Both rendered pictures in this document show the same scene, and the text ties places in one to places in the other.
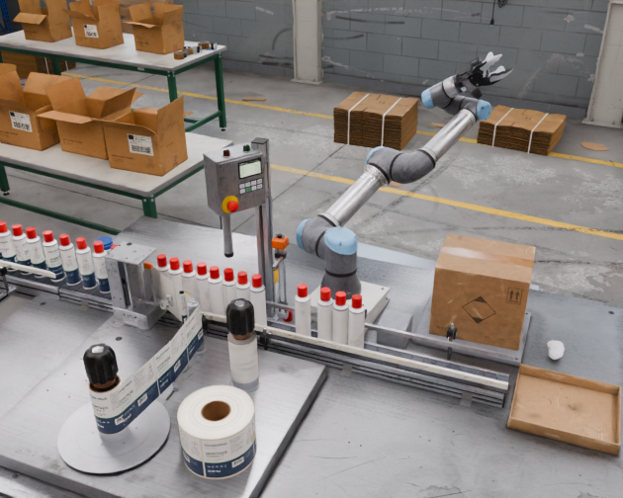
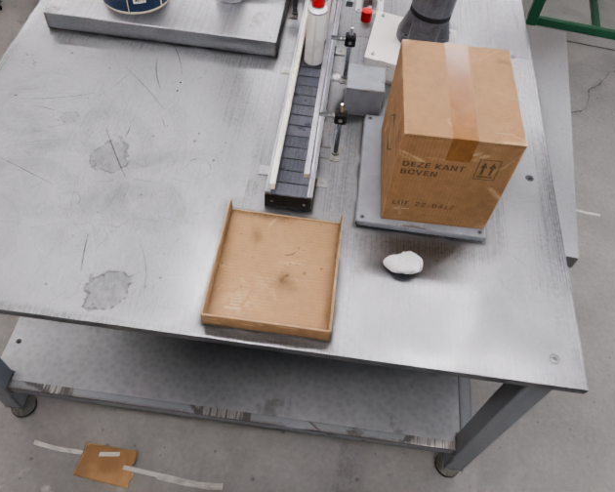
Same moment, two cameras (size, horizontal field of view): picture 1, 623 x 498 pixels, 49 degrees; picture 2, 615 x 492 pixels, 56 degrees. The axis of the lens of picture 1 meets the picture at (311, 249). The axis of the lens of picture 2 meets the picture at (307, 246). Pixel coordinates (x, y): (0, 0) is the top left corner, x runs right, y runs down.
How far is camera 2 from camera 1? 200 cm
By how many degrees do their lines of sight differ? 54
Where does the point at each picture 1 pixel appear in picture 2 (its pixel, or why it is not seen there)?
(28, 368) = not seen: outside the picture
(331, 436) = (186, 69)
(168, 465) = not seen: outside the picture
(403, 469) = (147, 123)
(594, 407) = (291, 306)
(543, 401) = (287, 246)
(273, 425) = (174, 19)
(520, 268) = (443, 124)
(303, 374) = (254, 28)
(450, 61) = not seen: outside the picture
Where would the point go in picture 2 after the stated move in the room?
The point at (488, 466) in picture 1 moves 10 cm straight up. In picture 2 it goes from (161, 190) to (155, 160)
